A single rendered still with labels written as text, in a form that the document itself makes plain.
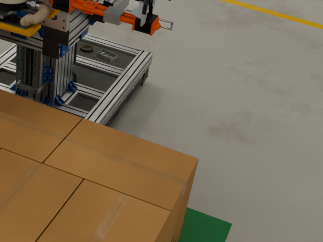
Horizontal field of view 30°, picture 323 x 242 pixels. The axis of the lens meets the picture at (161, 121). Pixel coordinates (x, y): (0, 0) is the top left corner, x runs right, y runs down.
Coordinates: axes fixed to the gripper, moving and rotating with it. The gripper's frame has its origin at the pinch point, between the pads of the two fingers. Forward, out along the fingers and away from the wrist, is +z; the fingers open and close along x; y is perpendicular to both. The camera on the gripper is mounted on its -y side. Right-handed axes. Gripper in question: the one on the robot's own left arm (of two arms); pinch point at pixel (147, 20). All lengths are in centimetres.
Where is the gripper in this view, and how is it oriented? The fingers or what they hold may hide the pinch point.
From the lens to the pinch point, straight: 241.4
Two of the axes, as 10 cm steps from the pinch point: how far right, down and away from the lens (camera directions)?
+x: -3.0, 5.0, -8.1
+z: -1.5, 8.1, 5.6
